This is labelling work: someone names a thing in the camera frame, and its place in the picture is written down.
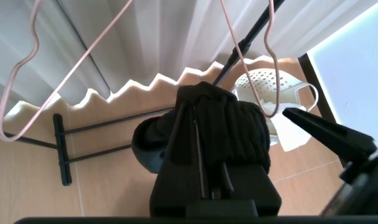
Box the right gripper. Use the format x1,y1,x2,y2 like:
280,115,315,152
282,106,378,217

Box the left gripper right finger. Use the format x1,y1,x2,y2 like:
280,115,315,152
207,161,282,218

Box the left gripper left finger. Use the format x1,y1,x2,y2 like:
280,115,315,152
149,100,209,218

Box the white printed t-shirt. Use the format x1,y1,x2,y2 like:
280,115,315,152
259,99,313,153

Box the black shorts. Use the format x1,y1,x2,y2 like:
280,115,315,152
131,81,272,175

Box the white laundry basket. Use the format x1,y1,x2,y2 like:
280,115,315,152
231,68,320,147

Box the black clothes rack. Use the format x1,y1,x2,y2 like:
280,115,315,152
0,0,286,187

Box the white curtain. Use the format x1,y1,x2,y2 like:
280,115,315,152
0,0,378,116

